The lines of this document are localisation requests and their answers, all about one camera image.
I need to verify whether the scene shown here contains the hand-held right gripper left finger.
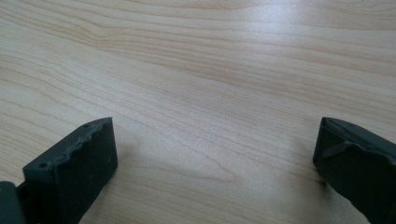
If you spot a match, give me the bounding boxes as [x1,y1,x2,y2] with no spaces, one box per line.
[17,117,119,224]

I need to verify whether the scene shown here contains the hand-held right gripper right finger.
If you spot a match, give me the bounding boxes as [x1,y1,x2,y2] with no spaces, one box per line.
[312,117,396,224]

